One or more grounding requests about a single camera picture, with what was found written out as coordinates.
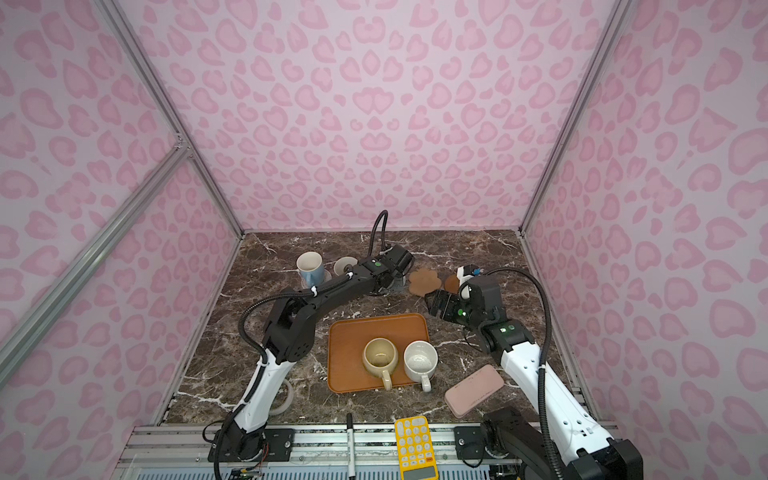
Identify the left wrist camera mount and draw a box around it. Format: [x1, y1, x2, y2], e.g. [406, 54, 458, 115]
[383, 245, 414, 276]

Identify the brown wooden round coaster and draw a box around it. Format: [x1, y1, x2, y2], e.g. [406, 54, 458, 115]
[443, 274, 461, 295]

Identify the white speckled mug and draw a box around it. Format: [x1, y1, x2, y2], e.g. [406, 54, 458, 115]
[403, 340, 439, 392]

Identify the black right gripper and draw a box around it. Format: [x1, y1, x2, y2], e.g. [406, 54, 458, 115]
[423, 288, 486, 332]

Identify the beige ceramic mug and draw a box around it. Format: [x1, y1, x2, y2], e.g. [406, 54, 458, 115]
[362, 338, 399, 391]

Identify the cork flower shaped coaster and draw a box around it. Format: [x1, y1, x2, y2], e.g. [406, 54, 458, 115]
[408, 268, 442, 297]

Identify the clear tape roll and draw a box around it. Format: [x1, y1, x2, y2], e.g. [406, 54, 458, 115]
[269, 379, 295, 417]

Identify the black marker pen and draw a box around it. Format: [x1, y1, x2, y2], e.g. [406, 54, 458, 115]
[346, 413, 357, 480]

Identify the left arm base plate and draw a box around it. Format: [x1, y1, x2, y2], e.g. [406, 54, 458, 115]
[207, 425, 295, 463]

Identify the aluminium frame diagonal bar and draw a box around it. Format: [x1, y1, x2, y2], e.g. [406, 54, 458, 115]
[1, 140, 188, 385]

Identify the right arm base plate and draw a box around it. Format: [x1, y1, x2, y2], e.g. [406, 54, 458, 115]
[453, 424, 496, 468]

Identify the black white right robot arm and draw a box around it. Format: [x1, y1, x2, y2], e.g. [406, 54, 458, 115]
[425, 269, 644, 479]

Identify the lavender mug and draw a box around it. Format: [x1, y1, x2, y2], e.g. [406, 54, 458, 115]
[333, 256, 358, 276]

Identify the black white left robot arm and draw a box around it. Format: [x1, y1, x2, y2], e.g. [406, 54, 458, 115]
[208, 210, 413, 466]

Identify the pink case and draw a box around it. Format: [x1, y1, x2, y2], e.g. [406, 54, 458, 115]
[444, 365, 504, 419]

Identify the light blue mug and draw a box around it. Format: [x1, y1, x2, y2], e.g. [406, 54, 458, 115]
[296, 251, 326, 288]

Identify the orange wooden tray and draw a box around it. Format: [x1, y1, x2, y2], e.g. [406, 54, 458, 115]
[327, 313, 429, 394]

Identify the yellow calculator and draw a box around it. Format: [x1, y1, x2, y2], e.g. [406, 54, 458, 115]
[394, 416, 439, 480]

